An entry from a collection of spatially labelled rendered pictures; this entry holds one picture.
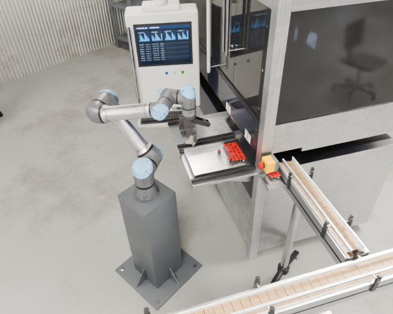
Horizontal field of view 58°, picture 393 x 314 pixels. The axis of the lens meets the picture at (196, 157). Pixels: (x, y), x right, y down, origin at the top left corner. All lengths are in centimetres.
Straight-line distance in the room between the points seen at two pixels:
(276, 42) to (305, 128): 58
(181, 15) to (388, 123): 149
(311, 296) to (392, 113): 126
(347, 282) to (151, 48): 191
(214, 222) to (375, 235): 128
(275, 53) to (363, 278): 106
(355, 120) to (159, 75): 140
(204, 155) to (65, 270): 139
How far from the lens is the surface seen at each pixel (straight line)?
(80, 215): 324
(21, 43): 572
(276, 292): 159
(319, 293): 162
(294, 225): 224
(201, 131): 243
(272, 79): 178
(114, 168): 360
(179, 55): 266
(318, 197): 198
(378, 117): 235
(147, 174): 197
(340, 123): 218
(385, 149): 259
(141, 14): 257
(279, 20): 167
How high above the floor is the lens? 229
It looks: 39 degrees down
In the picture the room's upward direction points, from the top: 2 degrees counter-clockwise
